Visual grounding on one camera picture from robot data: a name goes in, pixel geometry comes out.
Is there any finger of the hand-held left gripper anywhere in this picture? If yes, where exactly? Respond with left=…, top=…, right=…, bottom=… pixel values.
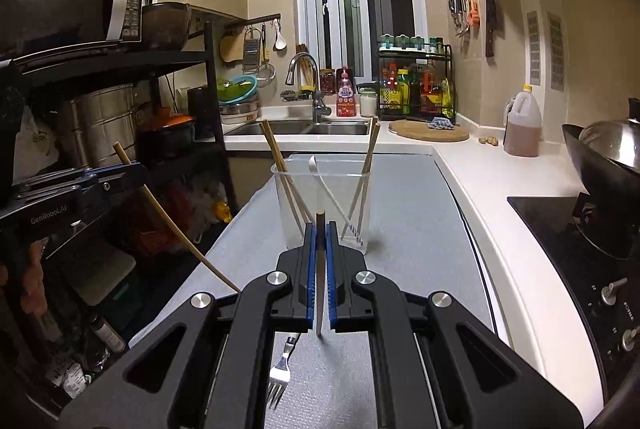
left=7, top=166, right=133, bottom=205
left=0, top=162, right=150, bottom=244

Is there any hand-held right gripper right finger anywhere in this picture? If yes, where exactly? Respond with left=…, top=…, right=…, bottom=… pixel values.
left=325, top=221, right=583, bottom=429

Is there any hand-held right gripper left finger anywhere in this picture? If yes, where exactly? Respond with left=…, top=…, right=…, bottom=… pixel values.
left=57, top=221, right=319, bottom=429

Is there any clear plastic cup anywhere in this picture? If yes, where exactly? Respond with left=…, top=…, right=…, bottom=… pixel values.
left=270, top=154, right=375, bottom=258

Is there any person's left hand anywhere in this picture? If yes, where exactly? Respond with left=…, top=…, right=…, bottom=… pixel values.
left=20, top=240, right=51, bottom=316

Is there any white plastic bag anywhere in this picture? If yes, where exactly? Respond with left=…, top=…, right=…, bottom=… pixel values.
left=14, top=113, right=62, bottom=181

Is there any red plastic bag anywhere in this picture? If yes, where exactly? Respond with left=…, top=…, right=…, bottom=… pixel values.
left=129, top=188, right=202, bottom=256

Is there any steel steamer pot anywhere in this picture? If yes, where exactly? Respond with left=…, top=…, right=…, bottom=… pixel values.
left=64, top=83, right=139, bottom=171

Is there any orange clay pot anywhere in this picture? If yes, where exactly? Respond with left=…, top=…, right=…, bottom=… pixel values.
left=137, top=106, right=196, bottom=161

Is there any white storage box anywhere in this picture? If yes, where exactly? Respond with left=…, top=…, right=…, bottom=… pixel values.
left=74, top=248, right=138, bottom=306

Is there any metal fork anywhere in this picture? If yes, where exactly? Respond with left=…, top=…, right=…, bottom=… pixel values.
left=266, top=333, right=301, bottom=410

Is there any yellow plastic bag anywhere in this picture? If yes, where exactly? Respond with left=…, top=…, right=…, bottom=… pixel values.
left=199, top=196, right=234, bottom=226

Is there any grey textured mat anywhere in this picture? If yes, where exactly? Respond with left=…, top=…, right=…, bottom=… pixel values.
left=129, top=153, right=502, bottom=429

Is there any black cylinder canister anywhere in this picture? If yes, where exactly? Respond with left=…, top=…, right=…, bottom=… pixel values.
left=187, top=85, right=221, bottom=141

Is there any black microwave oven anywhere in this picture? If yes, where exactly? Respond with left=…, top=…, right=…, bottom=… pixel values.
left=0, top=0, right=146, bottom=61

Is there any black metal shelf rack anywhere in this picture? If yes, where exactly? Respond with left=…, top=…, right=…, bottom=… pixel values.
left=0, top=21, right=239, bottom=412

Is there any steel basin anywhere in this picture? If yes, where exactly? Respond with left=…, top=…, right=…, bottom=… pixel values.
left=219, top=101, right=260, bottom=125

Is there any green plastic colander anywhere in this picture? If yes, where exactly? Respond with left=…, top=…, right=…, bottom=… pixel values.
left=216, top=76, right=252, bottom=106

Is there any dark glass bottle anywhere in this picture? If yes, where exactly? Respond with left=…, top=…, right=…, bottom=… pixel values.
left=88, top=312, right=126, bottom=355

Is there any stainless steel double sink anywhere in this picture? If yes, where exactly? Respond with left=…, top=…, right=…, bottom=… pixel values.
left=224, top=118, right=374, bottom=138

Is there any blue plastic basin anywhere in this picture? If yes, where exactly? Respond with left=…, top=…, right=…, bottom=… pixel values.
left=234, top=74, right=259, bottom=103

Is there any dark brown glass bowl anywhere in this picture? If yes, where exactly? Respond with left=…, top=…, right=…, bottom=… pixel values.
left=141, top=2, right=192, bottom=51

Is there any round wooden cutting board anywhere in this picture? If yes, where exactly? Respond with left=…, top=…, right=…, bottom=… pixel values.
left=388, top=118, right=471, bottom=144

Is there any chrome faucet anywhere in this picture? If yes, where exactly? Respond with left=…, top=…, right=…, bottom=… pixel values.
left=284, top=52, right=332, bottom=124

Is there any hanging wooden cutting board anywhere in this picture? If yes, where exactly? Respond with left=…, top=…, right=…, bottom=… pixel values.
left=218, top=34, right=246, bottom=66

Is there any white jar with green lid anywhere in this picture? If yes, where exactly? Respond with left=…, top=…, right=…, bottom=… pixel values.
left=359, top=88, right=379, bottom=118

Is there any pink dish soap bottle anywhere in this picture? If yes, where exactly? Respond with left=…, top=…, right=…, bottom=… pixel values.
left=335, top=66, right=359, bottom=118

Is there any metal grater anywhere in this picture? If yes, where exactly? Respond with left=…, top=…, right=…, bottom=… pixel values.
left=242, top=26, right=262, bottom=75

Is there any group of sauce bottles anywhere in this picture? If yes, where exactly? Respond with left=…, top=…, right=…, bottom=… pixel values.
left=379, top=61, right=455, bottom=116

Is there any bundle of wooden chopsticks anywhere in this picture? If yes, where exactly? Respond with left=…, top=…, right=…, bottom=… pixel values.
left=297, top=42, right=316, bottom=88

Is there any black gas stove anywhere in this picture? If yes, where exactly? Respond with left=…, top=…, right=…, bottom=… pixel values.
left=506, top=194, right=640, bottom=416

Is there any black condiment rack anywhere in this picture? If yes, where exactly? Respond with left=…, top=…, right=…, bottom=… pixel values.
left=377, top=44, right=456, bottom=121

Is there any cooking oil jug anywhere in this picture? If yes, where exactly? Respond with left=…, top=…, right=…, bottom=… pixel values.
left=502, top=84, right=544, bottom=159

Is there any row of spice jars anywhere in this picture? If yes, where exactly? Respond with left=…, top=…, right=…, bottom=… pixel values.
left=379, top=34, right=445, bottom=56

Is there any black wok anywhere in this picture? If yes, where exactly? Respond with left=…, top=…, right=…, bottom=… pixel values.
left=561, top=122, right=640, bottom=261

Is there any hanging cleaver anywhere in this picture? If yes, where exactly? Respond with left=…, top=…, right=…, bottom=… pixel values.
left=484, top=0, right=497, bottom=59

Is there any row of hanging kitchen tools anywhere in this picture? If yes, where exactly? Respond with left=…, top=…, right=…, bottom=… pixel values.
left=448, top=0, right=482, bottom=38

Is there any wooden wall shelf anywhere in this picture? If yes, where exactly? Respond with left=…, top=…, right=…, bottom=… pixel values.
left=189, top=5, right=249, bottom=28

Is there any black wall hook rail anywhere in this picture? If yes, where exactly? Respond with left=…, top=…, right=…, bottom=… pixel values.
left=222, top=12, right=282, bottom=36

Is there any metal wall vent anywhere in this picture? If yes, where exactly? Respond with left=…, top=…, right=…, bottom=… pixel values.
left=546, top=12, right=565, bottom=91
left=525, top=10, right=543, bottom=86

